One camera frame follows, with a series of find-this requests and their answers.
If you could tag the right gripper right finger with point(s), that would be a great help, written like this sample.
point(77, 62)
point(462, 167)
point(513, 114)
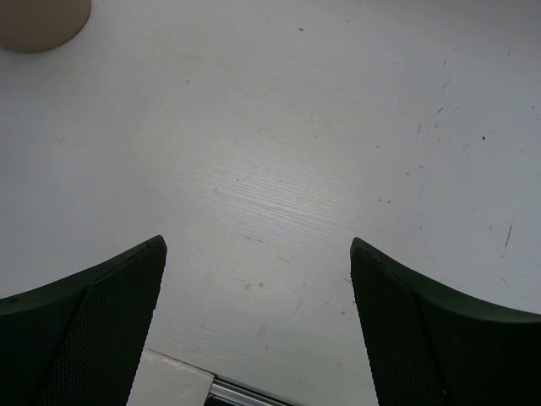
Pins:
point(429, 344)

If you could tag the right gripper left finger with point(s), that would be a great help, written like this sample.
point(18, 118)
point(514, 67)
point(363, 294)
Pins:
point(79, 340)

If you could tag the tan cylindrical waste bin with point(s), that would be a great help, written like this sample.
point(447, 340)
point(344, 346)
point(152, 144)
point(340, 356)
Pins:
point(29, 26)

